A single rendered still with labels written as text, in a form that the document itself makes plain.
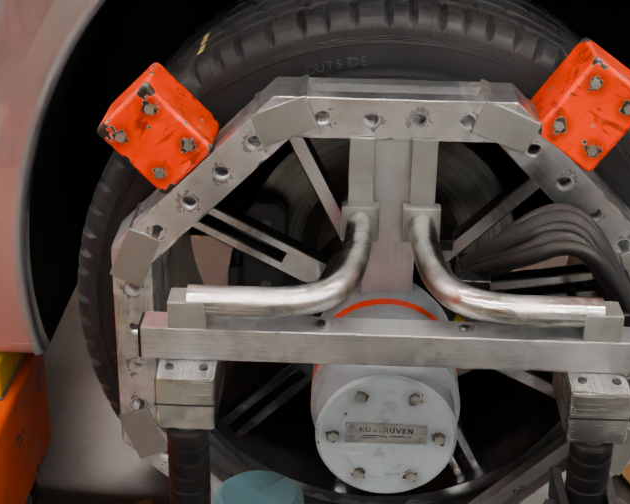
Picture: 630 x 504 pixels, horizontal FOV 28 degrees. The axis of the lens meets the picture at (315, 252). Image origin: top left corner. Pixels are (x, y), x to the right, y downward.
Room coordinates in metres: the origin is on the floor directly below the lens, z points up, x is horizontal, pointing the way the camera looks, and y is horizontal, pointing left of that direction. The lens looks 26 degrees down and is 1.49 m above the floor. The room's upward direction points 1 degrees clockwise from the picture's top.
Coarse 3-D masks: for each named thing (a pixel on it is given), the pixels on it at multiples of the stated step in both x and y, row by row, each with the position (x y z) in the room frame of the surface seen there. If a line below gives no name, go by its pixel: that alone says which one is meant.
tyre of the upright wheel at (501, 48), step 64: (256, 0) 1.35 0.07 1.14; (320, 0) 1.24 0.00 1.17; (384, 0) 1.21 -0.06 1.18; (448, 0) 1.24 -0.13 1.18; (512, 0) 1.33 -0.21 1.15; (192, 64) 1.22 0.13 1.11; (256, 64) 1.18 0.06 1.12; (320, 64) 1.18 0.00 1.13; (384, 64) 1.18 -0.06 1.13; (448, 64) 1.17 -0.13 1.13; (512, 64) 1.17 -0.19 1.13; (128, 192) 1.18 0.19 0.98
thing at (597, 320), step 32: (416, 160) 1.09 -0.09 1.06; (416, 192) 1.09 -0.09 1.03; (416, 224) 1.06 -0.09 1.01; (416, 256) 1.00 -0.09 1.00; (448, 288) 0.93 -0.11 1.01; (480, 320) 0.91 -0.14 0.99; (512, 320) 0.90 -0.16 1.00; (544, 320) 0.90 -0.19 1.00; (576, 320) 0.90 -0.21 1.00; (608, 320) 0.90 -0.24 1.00
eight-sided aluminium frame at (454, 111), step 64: (256, 128) 1.09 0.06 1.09; (320, 128) 1.09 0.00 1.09; (384, 128) 1.09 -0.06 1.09; (448, 128) 1.09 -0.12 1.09; (512, 128) 1.09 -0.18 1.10; (192, 192) 1.10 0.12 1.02; (576, 192) 1.09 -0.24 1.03; (128, 256) 1.10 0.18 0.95; (128, 320) 1.10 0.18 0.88; (128, 384) 1.10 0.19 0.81
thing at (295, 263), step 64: (320, 192) 1.20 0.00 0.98; (512, 192) 1.19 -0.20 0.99; (192, 256) 1.40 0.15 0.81; (256, 256) 1.20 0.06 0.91; (320, 256) 1.21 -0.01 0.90; (448, 256) 1.19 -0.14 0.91; (448, 320) 1.20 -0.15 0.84; (256, 384) 1.22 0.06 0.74; (512, 384) 1.31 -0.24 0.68; (256, 448) 1.20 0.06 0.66; (512, 448) 1.19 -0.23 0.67
